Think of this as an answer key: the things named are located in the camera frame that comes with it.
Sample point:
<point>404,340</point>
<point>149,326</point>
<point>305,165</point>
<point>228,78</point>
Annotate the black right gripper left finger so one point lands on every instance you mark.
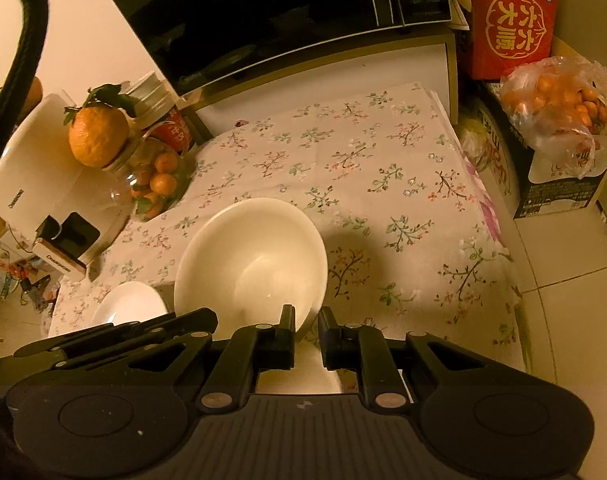
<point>237,362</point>

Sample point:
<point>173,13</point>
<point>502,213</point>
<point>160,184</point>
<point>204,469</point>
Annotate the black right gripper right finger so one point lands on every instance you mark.
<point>365,351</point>

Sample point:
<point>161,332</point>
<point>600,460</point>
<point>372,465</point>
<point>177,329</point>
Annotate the white plate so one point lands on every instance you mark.
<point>128,302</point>

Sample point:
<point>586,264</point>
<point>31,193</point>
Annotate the cream bowl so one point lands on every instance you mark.
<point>248,261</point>

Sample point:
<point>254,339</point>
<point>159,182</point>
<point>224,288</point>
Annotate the floral tablecloth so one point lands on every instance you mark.
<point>411,236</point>

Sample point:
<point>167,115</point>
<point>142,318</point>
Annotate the white air fryer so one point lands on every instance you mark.
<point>67,212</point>

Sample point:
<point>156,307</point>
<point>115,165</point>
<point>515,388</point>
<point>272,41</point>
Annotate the glass jar of tangerines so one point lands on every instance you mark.
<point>156,174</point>

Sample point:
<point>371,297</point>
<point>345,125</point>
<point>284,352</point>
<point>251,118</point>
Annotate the red labelled jar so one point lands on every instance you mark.
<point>173,130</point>

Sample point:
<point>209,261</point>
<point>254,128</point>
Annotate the large orange pomelo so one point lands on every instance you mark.
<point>99,128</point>

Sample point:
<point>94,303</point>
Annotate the stacked white cups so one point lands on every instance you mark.
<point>150,95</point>

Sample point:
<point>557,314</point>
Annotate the plastic bag of oranges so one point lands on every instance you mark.
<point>559,107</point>

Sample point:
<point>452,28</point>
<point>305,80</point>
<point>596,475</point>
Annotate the black microwave oven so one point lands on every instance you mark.
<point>198,42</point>

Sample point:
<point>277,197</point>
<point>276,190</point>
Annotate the red gift box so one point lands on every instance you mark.
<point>504,34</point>

